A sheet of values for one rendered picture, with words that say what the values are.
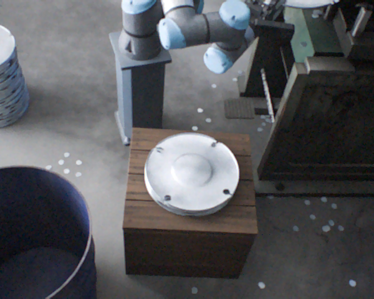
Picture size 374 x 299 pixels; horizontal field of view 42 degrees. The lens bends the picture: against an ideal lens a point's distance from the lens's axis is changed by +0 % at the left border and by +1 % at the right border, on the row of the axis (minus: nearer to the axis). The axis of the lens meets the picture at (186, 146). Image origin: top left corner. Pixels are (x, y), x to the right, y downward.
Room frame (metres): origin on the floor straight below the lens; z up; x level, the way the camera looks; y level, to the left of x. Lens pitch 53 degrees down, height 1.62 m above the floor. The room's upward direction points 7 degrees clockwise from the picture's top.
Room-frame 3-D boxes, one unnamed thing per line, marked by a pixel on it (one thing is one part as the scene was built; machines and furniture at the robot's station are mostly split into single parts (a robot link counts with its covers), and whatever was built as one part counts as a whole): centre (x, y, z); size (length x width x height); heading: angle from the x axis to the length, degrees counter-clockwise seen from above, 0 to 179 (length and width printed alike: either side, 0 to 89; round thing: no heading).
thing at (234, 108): (1.38, -0.43, 0.14); 0.59 x 0.10 x 0.05; 98
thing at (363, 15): (1.21, -0.46, 0.75); 0.03 x 0.03 x 0.10; 8
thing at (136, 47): (1.32, 0.21, 0.50); 0.15 x 0.15 x 0.10
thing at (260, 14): (1.14, -0.14, 0.76); 0.12 x 0.09 x 0.08; 151
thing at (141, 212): (0.85, -0.03, 0.18); 0.40 x 0.38 x 0.35; 95
